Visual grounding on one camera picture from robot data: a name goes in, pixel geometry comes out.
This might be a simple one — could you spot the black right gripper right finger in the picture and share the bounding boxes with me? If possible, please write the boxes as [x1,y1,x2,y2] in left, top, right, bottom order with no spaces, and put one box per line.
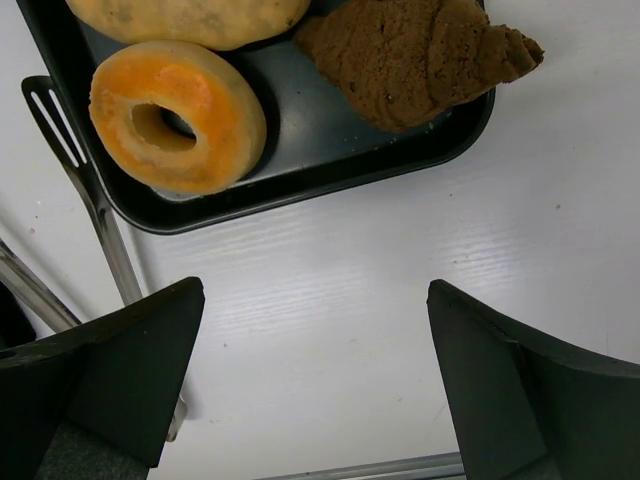
[427,280,639,479]

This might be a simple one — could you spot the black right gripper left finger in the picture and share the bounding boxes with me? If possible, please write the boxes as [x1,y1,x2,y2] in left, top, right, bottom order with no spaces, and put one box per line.
[1,277,205,479]

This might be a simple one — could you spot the steel serving tongs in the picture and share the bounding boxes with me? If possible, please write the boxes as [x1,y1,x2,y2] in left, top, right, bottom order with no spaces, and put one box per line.
[0,75,189,443]

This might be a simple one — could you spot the oblong tan bread roll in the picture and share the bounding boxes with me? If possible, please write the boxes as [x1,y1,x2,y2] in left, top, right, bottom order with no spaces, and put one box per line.
[67,0,311,51]

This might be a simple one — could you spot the brown chocolate croissant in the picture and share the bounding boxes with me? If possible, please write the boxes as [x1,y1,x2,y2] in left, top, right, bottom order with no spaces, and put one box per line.
[294,0,544,132]

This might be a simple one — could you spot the pale orange ring doughnut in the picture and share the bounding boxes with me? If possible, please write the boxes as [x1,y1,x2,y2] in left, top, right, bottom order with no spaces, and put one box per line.
[89,41,267,195]

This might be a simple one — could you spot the black baking tray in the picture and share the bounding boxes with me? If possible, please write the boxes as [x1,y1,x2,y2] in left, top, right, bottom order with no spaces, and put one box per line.
[19,1,495,235]

